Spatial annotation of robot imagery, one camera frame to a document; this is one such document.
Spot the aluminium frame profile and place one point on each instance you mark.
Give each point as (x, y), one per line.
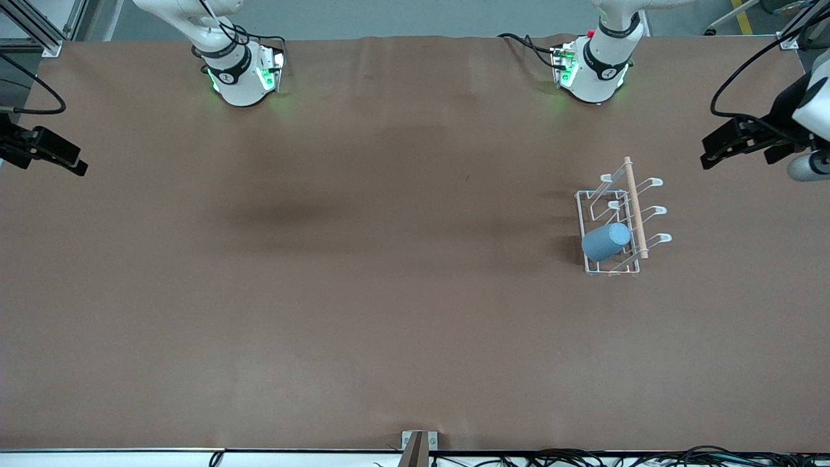
(788, 40)
(39, 32)

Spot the brown table cloth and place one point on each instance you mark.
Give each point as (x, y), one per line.
(389, 324)

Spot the metal mounting bracket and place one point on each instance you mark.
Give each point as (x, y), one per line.
(406, 440)

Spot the blue plastic cup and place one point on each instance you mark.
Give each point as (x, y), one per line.
(606, 241)

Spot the white slanted rod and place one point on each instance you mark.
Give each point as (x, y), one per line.
(726, 19)

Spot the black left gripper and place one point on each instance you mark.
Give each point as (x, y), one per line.
(782, 109)

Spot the brown camera pole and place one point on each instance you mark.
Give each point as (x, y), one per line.
(415, 454)

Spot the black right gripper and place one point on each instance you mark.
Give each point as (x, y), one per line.
(9, 142)

